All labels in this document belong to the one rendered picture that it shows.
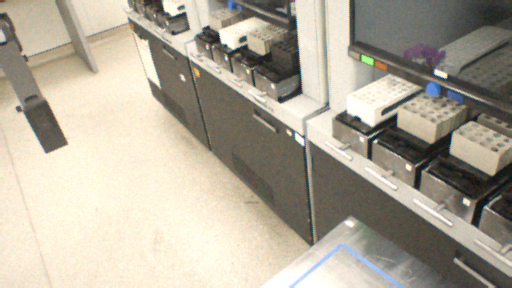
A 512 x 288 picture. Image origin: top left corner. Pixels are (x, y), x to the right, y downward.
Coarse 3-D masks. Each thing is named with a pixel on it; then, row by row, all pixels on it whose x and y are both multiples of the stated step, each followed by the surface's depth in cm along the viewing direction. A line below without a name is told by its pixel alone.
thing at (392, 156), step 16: (384, 144) 106; (400, 144) 105; (448, 144) 104; (384, 160) 108; (400, 160) 103; (416, 160) 100; (432, 160) 103; (384, 176) 106; (400, 176) 106; (416, 176) 102
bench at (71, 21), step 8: (56, 0) 363; (64, 0) 325; (64, 8) 343; (72, 8) 327; (64, 16) 364; (72, 16) 329; (64, 24) 385; (72, 24) 344; (72, 32) 364; (80, 32) 338; (72, 40) 387; (80, 40) 345; (80, 48) 365; (88, 48) 347; (80, 56) 388; (88, 56) 349; (88, 64) 366; (96, 64) 356; (96, 72) 361
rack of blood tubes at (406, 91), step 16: (384, 80) 121; (400, 80) 120; (352, 96) 117; (368, 96) 115; (384, 96) 115; (400, 96) 113; (416, 96) 119; (352, 112) 117; (368, 112) 111; (384, 112) 118
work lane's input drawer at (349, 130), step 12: (336, 120) 119; (348, 120) 116; (360, 120) 115; (384, 120) 114; (396, 120) 115; (336, 132) 121; (348, 132) 116; (360, 132) 113; (372, 132) 112; (384, 132) 113; (348, 144) 118; (360, 144) 114; (372, 144) 113; (348, 156) 114
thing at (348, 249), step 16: (352, 224) 87; (320, 240) 84; (336, 240) 84; (352, 240) 83; (368, 240) 83; (384, 240) 82; (304, 256) 82; (320, 256) 81; (336, 256) 81; (352, 256) 80; (368, 256) 80; (384, 256) 79; (400, 256) 79; (288, 272) 80; (304, 272) 79; (320, 272) 79; (336, 272) 78; (352, 272) 78; (368, 272) 77; (384, 272) 77; (400, 272) 76; (416, 272) 76; (432, 272) 75
